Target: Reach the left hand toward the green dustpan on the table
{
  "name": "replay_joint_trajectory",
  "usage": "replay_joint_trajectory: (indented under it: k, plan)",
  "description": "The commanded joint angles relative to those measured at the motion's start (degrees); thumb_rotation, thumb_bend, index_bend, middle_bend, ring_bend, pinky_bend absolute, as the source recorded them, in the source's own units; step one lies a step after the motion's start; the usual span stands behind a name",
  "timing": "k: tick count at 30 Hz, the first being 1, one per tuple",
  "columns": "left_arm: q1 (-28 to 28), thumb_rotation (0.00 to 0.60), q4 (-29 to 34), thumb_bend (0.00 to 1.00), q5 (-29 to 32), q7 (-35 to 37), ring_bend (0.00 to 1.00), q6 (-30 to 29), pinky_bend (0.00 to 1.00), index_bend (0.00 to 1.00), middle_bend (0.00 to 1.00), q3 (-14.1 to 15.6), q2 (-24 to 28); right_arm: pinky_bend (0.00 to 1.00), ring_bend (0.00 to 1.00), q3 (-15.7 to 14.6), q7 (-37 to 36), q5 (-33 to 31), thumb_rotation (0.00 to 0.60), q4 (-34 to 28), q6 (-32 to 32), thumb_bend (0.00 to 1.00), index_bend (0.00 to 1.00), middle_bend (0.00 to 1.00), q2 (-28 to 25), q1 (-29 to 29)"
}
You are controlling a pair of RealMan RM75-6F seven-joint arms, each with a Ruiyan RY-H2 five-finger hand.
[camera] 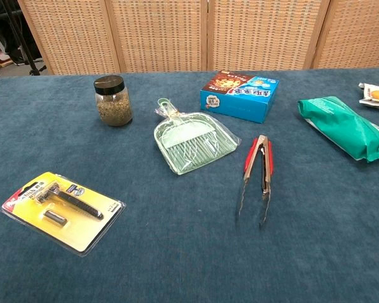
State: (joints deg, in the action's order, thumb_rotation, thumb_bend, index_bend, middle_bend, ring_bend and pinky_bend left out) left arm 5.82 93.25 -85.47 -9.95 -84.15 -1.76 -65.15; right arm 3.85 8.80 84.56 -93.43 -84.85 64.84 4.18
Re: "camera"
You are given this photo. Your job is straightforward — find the blue snack box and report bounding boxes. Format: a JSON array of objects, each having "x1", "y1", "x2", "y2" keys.
[{"x1": 200, "y1": 69, "x2": 280, "y2": 124}]

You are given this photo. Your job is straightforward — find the razor in yellow blister pack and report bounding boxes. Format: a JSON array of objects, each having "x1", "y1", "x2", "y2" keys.
[{"x1": 0, "y1": 171, "x2": 127, "y2": 258}]

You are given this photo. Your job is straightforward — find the glass jar with black lid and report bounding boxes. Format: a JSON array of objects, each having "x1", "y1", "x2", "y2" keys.
[{"x1": 93, "y1": 75, "x2": 134, "y2": 128}]

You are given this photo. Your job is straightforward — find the black tripod stand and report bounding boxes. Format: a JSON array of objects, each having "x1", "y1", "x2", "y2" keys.
[{"x1": 0, "y1": 0, "x2": 47, "y2": 76}]

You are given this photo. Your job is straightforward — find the white snack packet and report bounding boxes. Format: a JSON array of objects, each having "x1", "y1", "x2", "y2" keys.
[{"x1": 358, "y1": 82, "x2": 379, "y2": 112}]

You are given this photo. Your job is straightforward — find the green dustpan with brush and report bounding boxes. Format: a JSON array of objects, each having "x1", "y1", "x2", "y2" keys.
[{"x1": 153, "y1": 97, "x2": 242, "y2": 175}]

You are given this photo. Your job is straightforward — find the metal tongs with red grips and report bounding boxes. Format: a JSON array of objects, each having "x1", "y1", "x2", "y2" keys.
[{"x1": 238, "y1": 134, "x2": 274, "y2": 229}]

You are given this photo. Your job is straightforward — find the green plastic package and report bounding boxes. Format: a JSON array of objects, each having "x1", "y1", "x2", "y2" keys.
[{"x1": 296, "y1": 96, "x2": 379, "y2": 163}]

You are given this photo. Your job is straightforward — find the woven folding screen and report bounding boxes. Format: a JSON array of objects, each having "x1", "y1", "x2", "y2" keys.
[{"x1": 17, "y1": 0, "x2": 379, "y2": 76}]

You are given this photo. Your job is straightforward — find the blue tablecloth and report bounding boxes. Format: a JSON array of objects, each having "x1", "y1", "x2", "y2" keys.
[{"x1": 0, "y1": 66, "x2": 379, "y2": 303}]

